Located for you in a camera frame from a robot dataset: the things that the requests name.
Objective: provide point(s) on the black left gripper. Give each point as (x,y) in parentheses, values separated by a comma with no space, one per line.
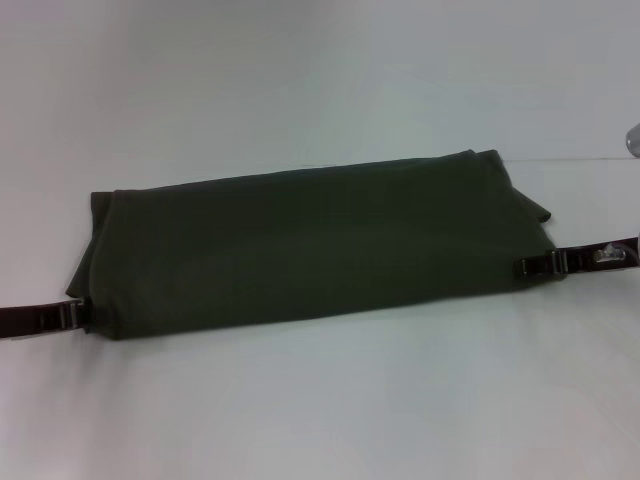
(22,322)

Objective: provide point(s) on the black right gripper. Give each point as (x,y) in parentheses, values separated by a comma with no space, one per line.
(585,260)

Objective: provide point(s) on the dark green t-shirt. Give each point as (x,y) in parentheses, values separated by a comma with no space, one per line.
(300,250)

